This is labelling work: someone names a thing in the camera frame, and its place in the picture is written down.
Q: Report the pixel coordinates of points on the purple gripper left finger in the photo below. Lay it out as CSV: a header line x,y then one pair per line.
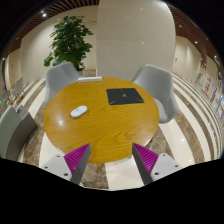
x,y
71,166

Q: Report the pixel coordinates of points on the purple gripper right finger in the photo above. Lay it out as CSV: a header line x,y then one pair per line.
x,y
153,166

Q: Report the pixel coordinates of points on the white computer mouse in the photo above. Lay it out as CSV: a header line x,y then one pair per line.
x,y
78,111

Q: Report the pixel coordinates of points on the black mouse pad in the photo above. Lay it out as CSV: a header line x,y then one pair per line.
x,y
119,96

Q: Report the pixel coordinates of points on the round wooden table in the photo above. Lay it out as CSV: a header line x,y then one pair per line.
x,y
109,129

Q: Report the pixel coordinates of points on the grey sofa armchair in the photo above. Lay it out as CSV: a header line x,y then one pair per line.
x,y
16,127

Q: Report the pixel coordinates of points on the grey chair right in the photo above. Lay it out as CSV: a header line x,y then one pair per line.
x,y
158,83

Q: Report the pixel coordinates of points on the grey chair left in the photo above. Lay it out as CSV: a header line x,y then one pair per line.
x,y
59,77

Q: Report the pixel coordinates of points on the white keyboard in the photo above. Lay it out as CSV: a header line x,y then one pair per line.
x,y
89,79

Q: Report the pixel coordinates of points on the green potted plant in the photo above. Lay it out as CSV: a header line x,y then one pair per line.
x,y
69,43

